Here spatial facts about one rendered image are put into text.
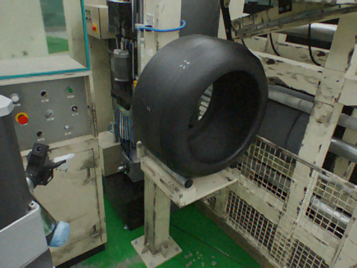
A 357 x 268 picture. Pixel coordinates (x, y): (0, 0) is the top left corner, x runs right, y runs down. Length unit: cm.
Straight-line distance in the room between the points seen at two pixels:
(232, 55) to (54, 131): 97
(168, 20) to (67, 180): 100
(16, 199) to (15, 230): 5
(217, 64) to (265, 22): 43
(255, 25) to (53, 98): 102
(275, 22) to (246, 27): 16
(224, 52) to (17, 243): 85
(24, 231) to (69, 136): 118
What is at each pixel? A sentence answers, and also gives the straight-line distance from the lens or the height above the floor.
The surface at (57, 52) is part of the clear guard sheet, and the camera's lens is 142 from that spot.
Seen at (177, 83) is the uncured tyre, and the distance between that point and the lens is 96.
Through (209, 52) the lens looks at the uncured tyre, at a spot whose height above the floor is 146.
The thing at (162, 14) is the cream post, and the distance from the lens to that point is 132.
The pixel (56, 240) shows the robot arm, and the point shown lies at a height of 96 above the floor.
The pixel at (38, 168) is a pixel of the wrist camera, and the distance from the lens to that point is 107.
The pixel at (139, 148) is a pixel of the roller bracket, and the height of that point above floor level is 92.
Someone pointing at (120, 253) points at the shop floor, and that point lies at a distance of 214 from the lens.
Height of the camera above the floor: 165
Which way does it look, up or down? 27 degrees down
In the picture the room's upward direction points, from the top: 4 degrees clockwise
